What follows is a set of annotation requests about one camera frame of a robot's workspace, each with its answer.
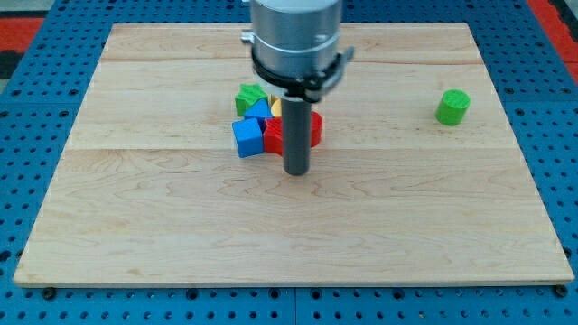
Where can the red moon block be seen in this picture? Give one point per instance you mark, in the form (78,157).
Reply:
(273,135)

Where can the blue cube block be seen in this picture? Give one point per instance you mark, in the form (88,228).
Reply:
(248,136)

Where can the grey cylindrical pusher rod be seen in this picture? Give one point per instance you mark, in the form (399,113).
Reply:
(296,129)

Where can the yellow block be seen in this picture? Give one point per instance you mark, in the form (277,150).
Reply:
(275,106)

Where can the blue triangle block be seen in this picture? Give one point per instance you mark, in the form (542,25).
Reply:
(261,112)

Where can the green star block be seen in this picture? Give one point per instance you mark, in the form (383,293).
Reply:
(247,96)

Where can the wooden board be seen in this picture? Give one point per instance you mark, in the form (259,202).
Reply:
(150,191)

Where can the green cylinder block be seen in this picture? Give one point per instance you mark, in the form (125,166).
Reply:
(452,107)

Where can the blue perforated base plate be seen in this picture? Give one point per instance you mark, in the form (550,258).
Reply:
(42,98)

